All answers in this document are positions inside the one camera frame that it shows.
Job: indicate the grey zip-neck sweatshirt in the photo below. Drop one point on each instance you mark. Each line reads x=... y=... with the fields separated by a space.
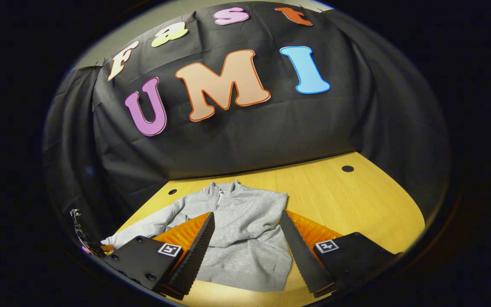
x=245 y=238

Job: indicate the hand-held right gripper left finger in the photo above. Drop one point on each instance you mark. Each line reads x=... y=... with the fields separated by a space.
x=196 y=251

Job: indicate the black backdrop cloth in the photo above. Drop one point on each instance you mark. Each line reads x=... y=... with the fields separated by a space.
x=249 y=136

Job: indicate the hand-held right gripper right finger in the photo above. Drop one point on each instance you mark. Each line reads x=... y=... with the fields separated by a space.
x=301 y=251

